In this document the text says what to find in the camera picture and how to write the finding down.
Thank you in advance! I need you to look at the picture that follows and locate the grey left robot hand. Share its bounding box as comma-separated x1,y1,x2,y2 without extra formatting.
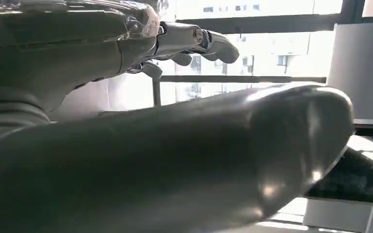
0,0,355,233

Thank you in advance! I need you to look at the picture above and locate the dark window frame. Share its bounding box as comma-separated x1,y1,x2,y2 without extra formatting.
176,0,367,35

